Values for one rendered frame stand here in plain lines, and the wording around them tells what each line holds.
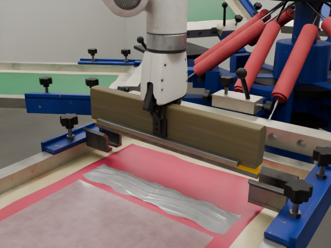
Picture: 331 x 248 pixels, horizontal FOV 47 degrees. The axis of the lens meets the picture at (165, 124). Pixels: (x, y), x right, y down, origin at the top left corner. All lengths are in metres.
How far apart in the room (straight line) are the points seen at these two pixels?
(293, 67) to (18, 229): 0.87
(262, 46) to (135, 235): 0.81
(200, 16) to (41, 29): 3.41
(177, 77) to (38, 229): 0.37
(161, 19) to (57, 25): 4.76
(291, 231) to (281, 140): 0.33
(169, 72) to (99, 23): 5.25
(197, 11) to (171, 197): 1.52
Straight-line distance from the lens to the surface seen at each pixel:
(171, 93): 0.72
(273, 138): 0.96
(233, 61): 1.75
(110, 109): 0.84
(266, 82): 1.43
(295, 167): 0.87
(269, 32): 1.33
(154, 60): 0.69
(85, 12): 5.74
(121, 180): 0.83
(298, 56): 1.23
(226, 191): 0.81
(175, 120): 0.73
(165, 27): 0.68
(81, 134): 0.98
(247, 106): 1.00
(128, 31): 6.36
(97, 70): 1.84
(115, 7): 0.63
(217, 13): 2.19
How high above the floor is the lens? 1.37
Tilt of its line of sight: 21 degrees down
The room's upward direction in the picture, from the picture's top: straight up
